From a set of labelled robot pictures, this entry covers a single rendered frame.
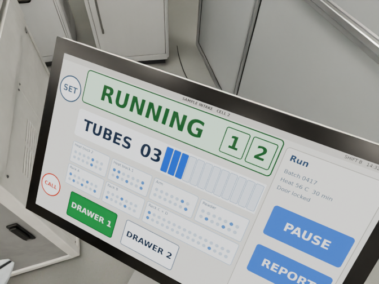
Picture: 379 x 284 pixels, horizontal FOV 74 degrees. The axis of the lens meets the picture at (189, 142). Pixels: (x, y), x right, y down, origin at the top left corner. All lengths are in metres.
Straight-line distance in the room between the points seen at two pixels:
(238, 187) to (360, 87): 0.73
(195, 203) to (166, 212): 0.05
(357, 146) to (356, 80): 0.68
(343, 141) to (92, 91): 0.35
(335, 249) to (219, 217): 0.15
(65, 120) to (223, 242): 0.31
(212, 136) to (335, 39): 0.81
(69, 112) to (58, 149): 0.07
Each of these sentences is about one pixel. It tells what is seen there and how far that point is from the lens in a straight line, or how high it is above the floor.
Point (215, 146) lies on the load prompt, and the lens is 0.34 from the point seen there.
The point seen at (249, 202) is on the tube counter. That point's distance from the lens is 0.35.
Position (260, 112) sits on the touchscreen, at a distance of 0.33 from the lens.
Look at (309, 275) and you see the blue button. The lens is 0.40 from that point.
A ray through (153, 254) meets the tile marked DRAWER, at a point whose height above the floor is 0.99.
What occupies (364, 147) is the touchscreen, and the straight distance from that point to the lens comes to 0.35.
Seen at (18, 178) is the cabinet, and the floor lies 0.69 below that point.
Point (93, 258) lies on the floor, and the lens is 1.51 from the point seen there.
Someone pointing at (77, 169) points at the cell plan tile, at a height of 1.05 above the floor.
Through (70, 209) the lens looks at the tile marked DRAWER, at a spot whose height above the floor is 1.00.
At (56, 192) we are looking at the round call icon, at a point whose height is 1.01.
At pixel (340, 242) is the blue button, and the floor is 1.10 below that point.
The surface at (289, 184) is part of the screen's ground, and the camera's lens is 0.34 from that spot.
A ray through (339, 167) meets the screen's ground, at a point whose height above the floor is 1.17.
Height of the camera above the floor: 1.41
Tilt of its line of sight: 52 degrees down
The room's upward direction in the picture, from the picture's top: 4 degrees clockwise
